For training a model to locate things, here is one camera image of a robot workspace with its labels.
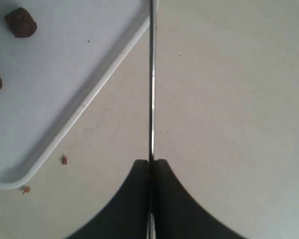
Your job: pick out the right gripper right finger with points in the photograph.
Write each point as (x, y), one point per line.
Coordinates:
(177, 215)

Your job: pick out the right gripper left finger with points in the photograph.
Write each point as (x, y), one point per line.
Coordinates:
(126, 215)

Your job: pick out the thin metal skewer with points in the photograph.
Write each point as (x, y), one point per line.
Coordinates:
(152, 79)

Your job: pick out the red crumb beside tray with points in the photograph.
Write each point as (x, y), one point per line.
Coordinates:
(64, 160)

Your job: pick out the orange crumb near tray corner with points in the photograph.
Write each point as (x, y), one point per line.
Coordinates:
(25, 189)

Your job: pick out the white rectangular plastic tray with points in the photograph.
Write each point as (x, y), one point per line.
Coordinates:
(50, 78)

